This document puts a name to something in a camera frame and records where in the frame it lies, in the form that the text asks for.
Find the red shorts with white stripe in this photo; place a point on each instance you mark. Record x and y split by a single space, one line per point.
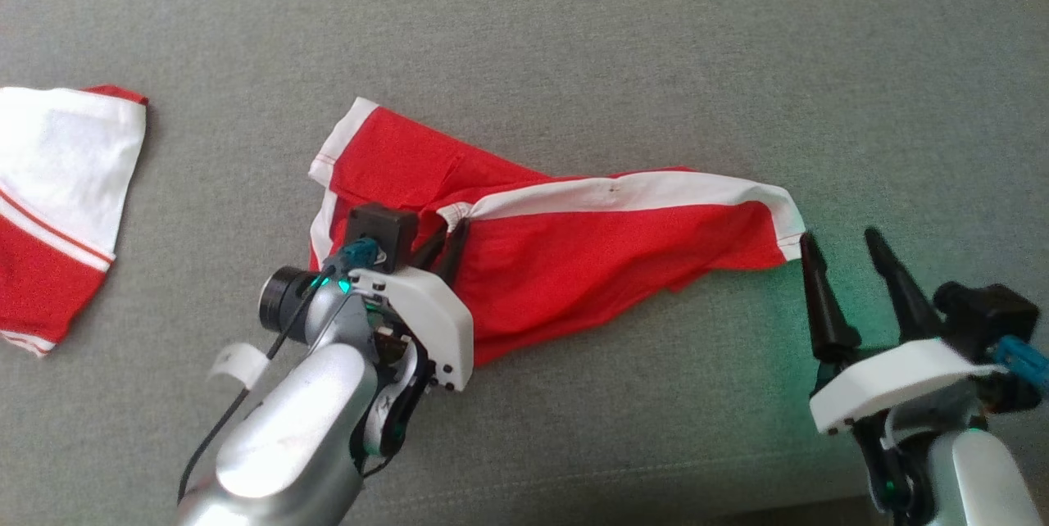
574 264

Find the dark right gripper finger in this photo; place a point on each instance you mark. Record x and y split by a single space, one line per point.
826 305
905 288

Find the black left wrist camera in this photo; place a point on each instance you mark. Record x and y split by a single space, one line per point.
381 231

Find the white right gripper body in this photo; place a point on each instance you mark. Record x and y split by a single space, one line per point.
893 383

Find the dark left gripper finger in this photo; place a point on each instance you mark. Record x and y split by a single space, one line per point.
429 249
456 256

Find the grey fabric sofa seat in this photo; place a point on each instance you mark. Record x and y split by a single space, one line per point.
574 18

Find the red white numbered jersey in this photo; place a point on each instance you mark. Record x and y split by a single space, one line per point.
57 157

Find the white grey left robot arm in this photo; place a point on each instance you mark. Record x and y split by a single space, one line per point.
287 428

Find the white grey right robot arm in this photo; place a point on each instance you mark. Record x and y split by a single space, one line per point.
983 477

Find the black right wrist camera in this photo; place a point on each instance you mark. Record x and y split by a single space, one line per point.
987 313

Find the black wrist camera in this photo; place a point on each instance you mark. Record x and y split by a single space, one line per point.
987 313
381 231

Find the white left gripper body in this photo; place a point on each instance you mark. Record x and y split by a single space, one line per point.
434 321

